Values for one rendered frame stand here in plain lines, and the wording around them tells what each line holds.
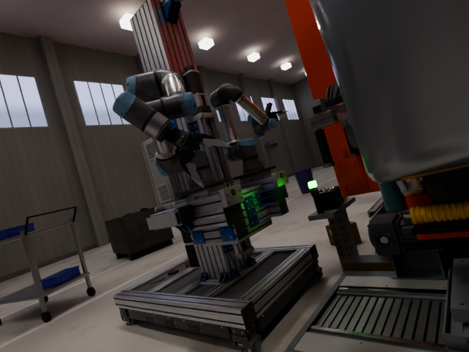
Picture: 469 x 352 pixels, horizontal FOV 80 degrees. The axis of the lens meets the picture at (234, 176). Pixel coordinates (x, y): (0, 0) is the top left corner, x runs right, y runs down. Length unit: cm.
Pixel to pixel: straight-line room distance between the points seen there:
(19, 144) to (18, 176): 88
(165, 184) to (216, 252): 56
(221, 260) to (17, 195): 774
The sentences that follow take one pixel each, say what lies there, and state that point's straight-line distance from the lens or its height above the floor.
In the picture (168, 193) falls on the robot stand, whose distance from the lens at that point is 190.
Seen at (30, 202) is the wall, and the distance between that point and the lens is 912.
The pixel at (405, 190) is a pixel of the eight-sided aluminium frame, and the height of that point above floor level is 60.
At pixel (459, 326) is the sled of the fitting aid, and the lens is 125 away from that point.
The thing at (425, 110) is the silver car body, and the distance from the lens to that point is 28.
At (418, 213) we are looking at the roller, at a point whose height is 52.
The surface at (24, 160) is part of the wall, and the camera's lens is 933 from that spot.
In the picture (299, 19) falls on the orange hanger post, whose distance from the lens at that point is 193.
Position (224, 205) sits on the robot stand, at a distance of 137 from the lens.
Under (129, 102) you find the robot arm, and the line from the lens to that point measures 86.
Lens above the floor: 80
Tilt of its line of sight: 1 degrees up
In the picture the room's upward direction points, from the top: 16 degrees counter-clockwise
